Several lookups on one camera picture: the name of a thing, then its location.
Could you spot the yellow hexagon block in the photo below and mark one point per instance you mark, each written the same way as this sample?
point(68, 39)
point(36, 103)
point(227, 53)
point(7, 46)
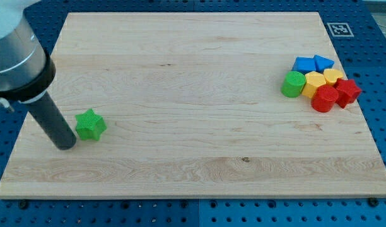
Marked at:
point(313, 81)

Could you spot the yellow heart block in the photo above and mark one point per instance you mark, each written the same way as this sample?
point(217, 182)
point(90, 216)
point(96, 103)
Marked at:
point(332, 75)

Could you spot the red star block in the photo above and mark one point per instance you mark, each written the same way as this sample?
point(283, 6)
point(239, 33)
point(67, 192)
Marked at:
point(348, 91)

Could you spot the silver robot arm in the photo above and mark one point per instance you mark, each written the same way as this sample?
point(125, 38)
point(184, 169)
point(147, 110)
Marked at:
point(26, 72)

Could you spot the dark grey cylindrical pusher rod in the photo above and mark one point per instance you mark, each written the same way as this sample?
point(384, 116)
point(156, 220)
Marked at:
point(48, 116)

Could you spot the green star block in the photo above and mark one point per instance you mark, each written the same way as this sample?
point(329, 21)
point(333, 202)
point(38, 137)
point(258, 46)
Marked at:
point(90, 125)

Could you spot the blue cube block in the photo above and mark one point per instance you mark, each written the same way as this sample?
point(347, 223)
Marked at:
point(304, 65)

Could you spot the wooden board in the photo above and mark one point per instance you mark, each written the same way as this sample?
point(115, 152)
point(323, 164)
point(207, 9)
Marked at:
point(194, 109)

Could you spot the blue triangle block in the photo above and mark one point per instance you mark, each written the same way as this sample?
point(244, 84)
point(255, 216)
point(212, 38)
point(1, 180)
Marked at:
point(322, 63)

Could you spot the red cylinder block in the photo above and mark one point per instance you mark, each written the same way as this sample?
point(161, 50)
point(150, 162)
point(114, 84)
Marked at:
point(324, 98)

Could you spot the white fiducial marker tag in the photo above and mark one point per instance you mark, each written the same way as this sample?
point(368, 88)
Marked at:
point(338, 29)

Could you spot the green cylinder block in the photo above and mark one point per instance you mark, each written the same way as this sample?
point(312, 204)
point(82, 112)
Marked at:
point(293, 84)

